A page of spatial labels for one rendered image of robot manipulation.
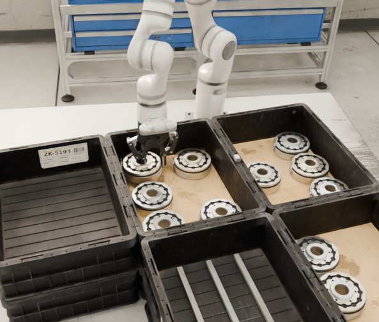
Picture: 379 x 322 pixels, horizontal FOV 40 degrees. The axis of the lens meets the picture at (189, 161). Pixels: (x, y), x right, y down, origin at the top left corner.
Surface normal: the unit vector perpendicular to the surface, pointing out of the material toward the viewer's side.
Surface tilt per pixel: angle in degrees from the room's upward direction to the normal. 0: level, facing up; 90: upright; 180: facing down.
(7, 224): 0
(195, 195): 0
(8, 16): 90
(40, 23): 90
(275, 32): 90
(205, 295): 0
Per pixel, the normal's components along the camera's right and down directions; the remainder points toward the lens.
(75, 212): 0.03, -0.79
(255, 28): 0.15, 0.61
